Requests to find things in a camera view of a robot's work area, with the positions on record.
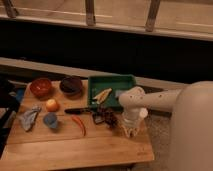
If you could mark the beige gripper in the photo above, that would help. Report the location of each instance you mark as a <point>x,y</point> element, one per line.
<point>131,129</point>

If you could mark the black handled knife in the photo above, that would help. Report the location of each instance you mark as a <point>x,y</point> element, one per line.
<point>78,110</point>

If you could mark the green plastic tray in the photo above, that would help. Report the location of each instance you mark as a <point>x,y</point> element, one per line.
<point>97,84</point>

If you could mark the grey crumpled cloth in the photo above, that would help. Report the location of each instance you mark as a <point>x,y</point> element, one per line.
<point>27,119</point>

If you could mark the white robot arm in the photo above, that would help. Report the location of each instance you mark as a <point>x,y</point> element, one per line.
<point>191,135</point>

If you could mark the red chili pepper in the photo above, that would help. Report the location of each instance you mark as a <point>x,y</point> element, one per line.
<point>78,121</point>

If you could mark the blue small cup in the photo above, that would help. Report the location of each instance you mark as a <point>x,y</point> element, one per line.
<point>50,120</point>

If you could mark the grey sponge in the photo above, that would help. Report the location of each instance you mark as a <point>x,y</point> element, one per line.
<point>118,93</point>

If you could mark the wooden cutting board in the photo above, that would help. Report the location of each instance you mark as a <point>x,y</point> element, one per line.
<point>70,147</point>

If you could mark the red-orange bowl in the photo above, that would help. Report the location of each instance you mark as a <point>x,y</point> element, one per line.
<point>41,87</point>

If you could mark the orange round fruit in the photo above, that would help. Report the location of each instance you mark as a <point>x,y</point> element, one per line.
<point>52,105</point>

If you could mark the black object at left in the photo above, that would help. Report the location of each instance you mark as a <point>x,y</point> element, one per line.
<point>10,103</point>

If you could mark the dark brown bowl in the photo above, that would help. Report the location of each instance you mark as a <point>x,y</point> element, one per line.
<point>71,85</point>

